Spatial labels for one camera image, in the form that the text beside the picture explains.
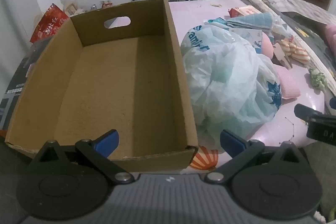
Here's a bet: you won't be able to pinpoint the pink plush toy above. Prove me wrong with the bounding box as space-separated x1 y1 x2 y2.
259 36 275 59

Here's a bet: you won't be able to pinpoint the green white fluffy toy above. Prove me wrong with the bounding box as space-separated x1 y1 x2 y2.
308 67 328 89

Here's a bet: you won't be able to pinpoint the blue towel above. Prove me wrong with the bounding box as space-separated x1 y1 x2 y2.
226 12 275 31

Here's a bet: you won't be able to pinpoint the pink cloth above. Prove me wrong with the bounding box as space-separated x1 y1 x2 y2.
325 23 336 43

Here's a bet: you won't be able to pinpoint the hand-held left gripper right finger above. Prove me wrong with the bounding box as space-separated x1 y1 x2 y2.
205 130 313 184

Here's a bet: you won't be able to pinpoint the orange striped plush toy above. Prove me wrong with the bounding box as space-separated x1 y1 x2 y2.
278 40 311 65

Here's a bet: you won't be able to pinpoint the pink towel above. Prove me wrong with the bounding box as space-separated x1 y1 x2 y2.
273 65 301 100

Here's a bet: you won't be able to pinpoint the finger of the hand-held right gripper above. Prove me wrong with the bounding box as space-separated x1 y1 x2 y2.
294 104 326 122

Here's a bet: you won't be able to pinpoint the red snack bag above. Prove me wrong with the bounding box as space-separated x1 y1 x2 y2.
29 4 70 43

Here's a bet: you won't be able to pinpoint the white plastic bag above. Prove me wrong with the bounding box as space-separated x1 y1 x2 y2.
181 25 282 153

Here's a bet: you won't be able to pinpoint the red pink wipes packet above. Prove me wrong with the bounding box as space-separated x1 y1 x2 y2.
228 6 263 18

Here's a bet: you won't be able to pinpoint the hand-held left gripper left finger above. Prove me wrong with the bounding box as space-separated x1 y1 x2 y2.
28 129 135 185

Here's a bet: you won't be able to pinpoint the brown cardboard box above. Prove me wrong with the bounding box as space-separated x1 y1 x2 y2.
5 0 198 173

